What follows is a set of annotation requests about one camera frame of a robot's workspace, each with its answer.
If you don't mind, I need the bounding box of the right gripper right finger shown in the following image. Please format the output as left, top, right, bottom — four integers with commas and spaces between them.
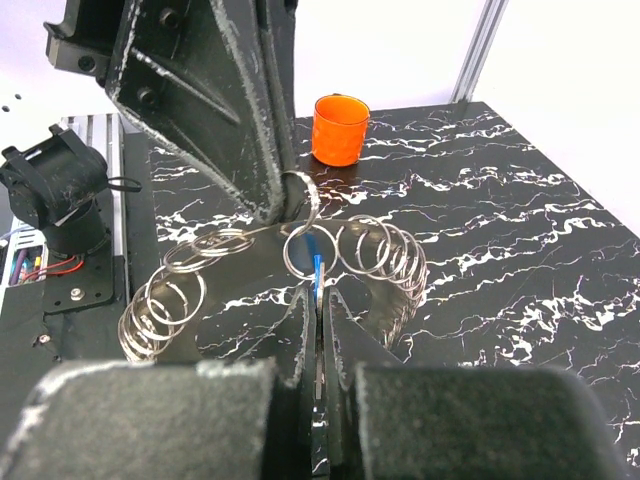
322, 287, 630, 479

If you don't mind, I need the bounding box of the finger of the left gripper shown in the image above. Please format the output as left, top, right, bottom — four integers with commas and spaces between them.
257, 1, 302, 220
105, 1, 280, 224

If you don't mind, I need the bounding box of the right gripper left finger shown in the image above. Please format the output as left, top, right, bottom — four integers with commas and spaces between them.
1, 289, 316, 479

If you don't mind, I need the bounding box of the orange plastic cup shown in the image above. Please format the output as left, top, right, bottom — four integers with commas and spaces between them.
311, 94, 370, 168

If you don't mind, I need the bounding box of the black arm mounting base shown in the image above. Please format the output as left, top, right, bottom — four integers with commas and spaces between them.
0, 112, 161, 431

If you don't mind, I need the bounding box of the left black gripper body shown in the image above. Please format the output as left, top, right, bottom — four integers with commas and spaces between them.
43, 0, 127, 88

